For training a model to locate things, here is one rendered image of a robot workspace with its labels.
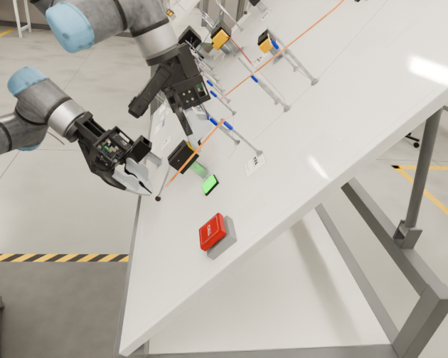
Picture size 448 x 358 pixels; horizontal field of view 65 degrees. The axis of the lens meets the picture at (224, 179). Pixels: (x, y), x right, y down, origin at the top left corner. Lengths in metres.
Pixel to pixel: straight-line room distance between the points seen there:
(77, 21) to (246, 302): 0.69
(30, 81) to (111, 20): 0.24
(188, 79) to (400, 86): 0.37
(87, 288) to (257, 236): 1.55
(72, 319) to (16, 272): 0.46
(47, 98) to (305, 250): 0.78
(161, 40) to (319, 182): 0.38
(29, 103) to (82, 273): 1.39
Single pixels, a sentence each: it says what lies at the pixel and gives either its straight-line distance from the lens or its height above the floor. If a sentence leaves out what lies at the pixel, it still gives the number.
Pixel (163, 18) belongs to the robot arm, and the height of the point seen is 1.39.
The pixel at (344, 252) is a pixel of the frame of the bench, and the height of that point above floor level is 0.80.
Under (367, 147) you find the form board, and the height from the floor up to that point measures 1.30.
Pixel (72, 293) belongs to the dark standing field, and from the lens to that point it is 2.00.
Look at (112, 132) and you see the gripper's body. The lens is 0.79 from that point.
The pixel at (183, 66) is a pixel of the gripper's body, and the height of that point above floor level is 1.31.
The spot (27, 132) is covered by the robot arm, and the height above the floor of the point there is 1.13.
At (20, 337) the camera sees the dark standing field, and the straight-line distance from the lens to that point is 1.91.
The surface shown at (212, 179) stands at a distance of 0.74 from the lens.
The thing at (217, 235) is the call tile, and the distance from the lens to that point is 0.56.
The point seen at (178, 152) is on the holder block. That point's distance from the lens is 0.75.
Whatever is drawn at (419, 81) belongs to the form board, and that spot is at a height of 1.38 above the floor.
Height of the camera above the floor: 1.48
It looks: 31 degrees down
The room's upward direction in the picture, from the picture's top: 8 degrees clockwise
